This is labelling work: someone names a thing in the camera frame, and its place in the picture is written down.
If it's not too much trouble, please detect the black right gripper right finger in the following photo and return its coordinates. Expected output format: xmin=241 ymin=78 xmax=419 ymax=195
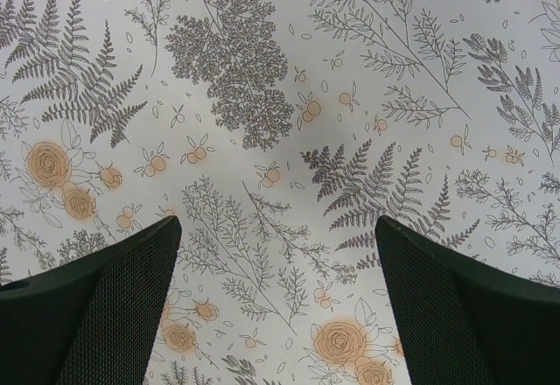
xmin=374 ymin=215 xmax=559 ymax=384

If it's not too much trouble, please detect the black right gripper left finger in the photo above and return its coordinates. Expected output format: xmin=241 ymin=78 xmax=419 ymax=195
xmin=1 ymin=216 xmax=182 ymax=385

